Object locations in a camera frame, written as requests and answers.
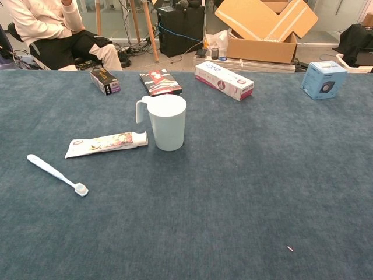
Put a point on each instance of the white plastic bag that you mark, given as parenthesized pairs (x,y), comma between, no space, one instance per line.
(217,39)

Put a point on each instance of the white toothpaste tube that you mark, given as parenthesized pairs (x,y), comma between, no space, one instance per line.
(99,144)

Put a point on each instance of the small black box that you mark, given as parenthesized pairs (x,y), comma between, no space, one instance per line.
(105,81)

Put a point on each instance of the open cardboard box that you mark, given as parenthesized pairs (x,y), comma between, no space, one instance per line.
(262,49)

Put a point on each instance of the black swivel stool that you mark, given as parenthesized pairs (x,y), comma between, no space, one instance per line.
(13,32)

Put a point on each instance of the wooden easel leg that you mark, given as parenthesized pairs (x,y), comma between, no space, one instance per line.
(151,32)
(98,17)
(134,17)

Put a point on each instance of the black cloth cover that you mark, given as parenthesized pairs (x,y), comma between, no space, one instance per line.
(355,41)

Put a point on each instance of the long white box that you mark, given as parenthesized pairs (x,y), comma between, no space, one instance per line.
(221,80)

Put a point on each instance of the blue table cloth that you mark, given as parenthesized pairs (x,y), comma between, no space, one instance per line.
(233,189)

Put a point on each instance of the black red illustrated box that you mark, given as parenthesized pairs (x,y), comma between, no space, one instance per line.
(160,83)

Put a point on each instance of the black mesh pen holder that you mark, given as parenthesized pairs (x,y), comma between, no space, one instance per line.
(215,54)

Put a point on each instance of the black computer tower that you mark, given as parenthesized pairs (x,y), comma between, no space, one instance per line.
(180,32)

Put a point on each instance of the light blue speaker box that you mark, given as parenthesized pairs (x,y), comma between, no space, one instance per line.
(323,81)

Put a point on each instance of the aluminium profile rails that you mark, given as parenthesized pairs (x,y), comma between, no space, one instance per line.
(262,66)

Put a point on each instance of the light blue toothbrush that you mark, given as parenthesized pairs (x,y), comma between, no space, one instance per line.
(49,169)

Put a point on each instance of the seated person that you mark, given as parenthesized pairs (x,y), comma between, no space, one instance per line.
(43,23)

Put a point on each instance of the white plastic crate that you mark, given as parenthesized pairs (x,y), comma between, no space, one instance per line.
(344,62)

